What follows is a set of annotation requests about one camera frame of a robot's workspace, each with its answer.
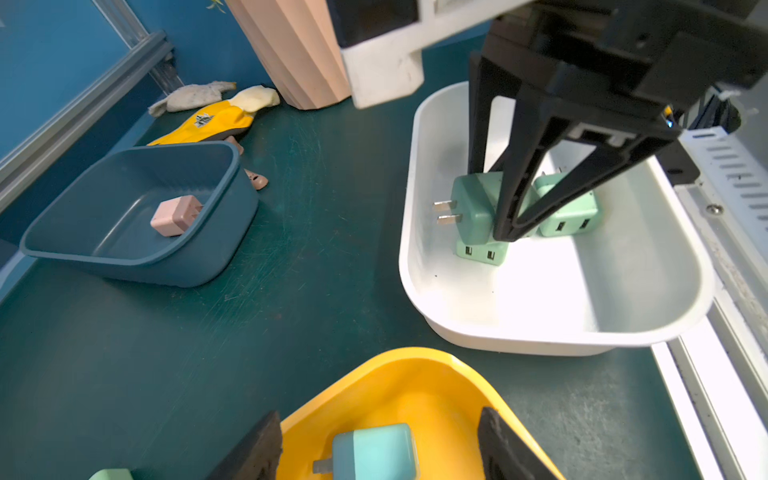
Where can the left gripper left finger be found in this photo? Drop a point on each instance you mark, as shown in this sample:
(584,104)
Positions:
(257,454)

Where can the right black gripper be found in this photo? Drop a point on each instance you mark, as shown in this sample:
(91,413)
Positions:
(630,54)

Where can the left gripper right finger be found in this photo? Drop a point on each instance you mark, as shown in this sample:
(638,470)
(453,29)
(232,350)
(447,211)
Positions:
(504,454)

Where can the green plug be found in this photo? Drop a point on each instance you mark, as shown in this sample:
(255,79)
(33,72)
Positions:
(579,216)
(472,207)
(491,253)

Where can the blue plug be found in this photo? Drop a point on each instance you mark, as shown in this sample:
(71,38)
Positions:
(386,452)

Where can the pink plug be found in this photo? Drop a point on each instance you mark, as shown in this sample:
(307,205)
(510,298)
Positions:
(175,216)

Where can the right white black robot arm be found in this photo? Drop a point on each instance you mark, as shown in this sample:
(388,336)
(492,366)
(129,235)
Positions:
(381,44)

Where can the yellow plastic tray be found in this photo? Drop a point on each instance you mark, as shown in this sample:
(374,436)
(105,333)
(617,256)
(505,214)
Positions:
(437,395)

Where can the white plastic tray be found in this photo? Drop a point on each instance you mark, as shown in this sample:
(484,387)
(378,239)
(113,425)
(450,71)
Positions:
(642,277)

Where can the potted white flower plant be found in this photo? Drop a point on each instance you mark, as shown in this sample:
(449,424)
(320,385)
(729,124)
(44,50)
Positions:
(296,44)

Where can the dark blue plastic bin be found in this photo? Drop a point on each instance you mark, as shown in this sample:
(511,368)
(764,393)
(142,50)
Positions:
(101,223)

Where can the yellow work glove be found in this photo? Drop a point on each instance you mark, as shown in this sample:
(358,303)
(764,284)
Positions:
(222,119)

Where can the grey cloth glove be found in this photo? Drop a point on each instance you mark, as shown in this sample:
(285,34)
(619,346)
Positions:
(191,97)

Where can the aluminium frame rail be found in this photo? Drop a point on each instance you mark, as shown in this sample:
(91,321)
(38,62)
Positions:
(148,54)

